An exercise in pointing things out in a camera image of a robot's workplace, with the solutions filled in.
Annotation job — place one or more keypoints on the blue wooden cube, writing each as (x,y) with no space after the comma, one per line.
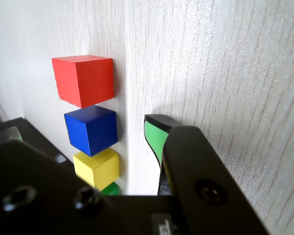
(93,132)

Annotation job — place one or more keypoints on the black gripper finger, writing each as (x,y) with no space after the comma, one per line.
(198,171)
(34,176)

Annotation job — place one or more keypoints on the green wooden cube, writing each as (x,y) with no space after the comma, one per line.
(111,189)

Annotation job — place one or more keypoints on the black box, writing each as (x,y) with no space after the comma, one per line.
(29,129)

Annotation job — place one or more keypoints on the yellow wooden cube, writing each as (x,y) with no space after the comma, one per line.
(98,169)

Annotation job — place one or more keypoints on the clear tape piece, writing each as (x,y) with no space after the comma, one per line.
(60,158)

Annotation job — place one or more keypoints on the red wooden cube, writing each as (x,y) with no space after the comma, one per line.
(88,80)

